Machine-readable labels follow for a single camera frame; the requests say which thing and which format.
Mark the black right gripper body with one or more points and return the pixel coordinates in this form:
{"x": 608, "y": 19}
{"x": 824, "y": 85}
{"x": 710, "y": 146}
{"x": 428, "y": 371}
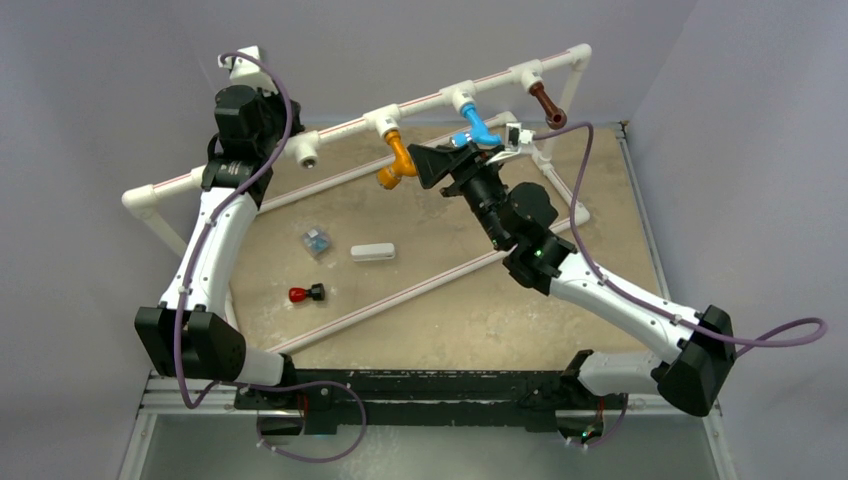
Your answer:
{"x": 483, "y": 193}

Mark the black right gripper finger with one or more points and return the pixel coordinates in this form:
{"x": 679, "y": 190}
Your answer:
{"x": 482, "y": 156}
{"x": 433, "y": 164}

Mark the orange water faucet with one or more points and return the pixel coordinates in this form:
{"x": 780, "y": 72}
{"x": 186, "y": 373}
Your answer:
{"x": 401, "y": 167}

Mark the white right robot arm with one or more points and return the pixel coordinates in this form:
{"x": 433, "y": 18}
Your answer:
{"x": 688, "y": 361}

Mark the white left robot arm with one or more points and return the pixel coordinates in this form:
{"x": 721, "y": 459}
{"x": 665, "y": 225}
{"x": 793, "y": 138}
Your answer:
{"x": 187, "y": 333}

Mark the blue water faucet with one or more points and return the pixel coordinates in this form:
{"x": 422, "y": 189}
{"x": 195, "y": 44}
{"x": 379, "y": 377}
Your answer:
{"x": 478, "y": 132}

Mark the brown water faucet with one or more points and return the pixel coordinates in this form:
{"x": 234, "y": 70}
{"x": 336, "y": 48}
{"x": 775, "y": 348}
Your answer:
{"x": 555, "y": 116}

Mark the white plastic case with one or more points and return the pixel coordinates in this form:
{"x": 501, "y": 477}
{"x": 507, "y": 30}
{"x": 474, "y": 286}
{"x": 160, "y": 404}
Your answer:
{"x": 373, "y": 252}

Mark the clear bag blue parts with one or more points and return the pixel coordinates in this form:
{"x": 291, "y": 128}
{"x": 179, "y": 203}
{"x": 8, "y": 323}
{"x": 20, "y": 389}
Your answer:
{"x": 316, "y": 241}

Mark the red black faucet piece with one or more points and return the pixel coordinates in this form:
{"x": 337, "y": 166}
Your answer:
{"x": 316, "y": 292}

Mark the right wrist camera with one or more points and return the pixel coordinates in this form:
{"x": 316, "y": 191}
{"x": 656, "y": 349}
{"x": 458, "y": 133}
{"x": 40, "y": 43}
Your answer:
{"x": 518, "y": 141}

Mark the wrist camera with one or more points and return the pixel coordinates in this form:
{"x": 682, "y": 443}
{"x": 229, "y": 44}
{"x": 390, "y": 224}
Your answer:
{"x": 247, "y": 73}
{"x": 518, "y": 141}

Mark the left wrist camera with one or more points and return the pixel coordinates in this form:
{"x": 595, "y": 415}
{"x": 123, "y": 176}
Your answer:
{"x": 247, "y": 73}

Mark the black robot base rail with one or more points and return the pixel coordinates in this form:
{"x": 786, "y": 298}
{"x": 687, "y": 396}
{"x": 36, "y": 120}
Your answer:
{"x": 538, "y": 401}

